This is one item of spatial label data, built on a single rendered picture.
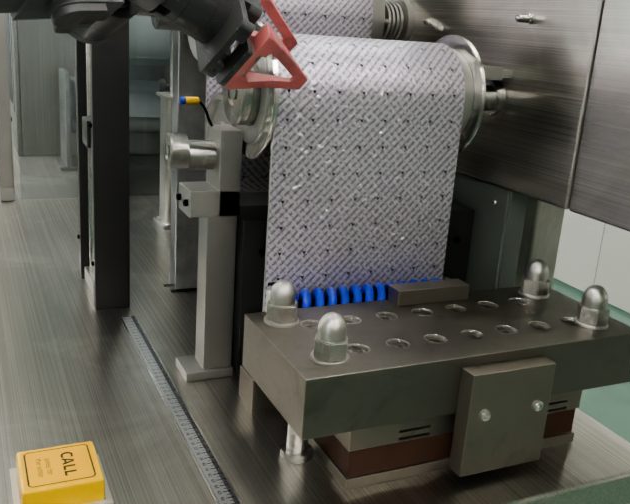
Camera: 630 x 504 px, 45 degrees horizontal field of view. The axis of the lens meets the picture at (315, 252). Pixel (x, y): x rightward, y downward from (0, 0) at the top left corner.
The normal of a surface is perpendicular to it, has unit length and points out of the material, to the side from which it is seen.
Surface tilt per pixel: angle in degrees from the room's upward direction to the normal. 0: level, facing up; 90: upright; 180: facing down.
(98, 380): 0
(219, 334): 90
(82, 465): 0
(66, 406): 0
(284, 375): 90
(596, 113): 90
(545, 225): 90
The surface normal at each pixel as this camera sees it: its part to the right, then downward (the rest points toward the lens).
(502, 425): 0.41, 0.30
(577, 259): -0.91, 0.06
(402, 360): 0.07, -0.96
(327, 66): 0.40, -0.22
